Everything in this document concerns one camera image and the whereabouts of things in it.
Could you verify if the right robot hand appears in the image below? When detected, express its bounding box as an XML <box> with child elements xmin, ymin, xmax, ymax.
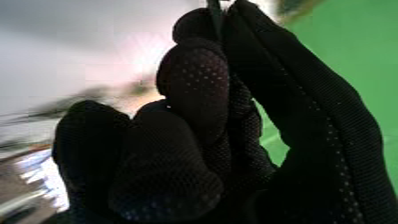
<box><xmin>42</xmin><ymin>0</ymin><xmax>398</xmax><ymax>224</ymax></box>

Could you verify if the pink flower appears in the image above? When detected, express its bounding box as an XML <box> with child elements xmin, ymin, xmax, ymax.
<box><xmin>206</xmin><ymin>0</ymin><xmax>225</xmax><ymax>42</ymax></box>

